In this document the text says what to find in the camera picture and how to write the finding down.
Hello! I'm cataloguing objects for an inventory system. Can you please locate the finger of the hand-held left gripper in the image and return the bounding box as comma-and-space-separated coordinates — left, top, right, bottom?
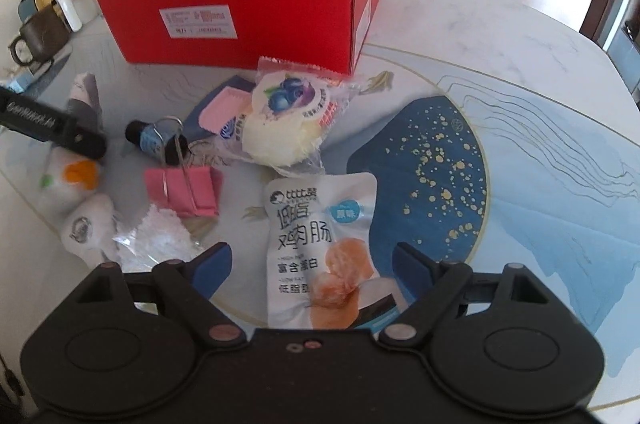
63, 120, 108, 161

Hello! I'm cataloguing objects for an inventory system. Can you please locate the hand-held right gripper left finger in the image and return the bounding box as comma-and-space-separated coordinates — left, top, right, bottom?
75, 242, 249, 350

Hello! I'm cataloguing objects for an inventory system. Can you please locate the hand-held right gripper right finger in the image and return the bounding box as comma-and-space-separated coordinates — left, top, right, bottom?
378, 242, 551, 350

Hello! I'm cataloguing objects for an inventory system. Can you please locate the grey-white pouch with orange print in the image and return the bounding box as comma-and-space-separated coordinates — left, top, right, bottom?
38, 72, 107, 206

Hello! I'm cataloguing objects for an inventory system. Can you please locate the small dark blue-label bottle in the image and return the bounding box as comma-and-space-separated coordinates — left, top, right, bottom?
124, 119, 189, 161

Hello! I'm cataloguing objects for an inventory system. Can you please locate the clear packet with white contents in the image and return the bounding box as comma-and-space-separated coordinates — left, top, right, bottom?
112, 204, 203, 271

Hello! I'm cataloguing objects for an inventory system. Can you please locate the pink binder clip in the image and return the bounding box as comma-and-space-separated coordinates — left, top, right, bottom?
144, 116, 224, 221

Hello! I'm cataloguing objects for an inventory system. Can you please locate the white chicken sausage pouch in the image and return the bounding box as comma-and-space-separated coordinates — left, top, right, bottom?
264, 172, 402, 331

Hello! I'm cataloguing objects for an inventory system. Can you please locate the navy and pink packet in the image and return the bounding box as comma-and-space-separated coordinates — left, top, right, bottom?
182, 74, 257, 141

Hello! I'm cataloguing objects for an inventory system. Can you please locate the blueberry bread packet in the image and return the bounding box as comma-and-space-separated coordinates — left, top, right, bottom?
239, 56, 362, 177

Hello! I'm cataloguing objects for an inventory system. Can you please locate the gold wrapper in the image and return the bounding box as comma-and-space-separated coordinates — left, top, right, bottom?
357, 71, 394, 96

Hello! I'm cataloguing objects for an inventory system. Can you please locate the white marble desktop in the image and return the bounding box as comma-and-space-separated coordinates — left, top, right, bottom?
0, 0, 640, 411

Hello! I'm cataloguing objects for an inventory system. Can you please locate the brown mug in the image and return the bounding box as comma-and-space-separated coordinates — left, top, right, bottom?
8, 6, 72, 68

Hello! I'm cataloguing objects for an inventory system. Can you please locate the white round-logo packet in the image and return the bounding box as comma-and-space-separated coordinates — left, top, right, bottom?
61, 193, 120, 267

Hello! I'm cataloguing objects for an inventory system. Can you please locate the white electric kettle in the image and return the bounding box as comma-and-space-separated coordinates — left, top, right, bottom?
51, 0, 99, 33

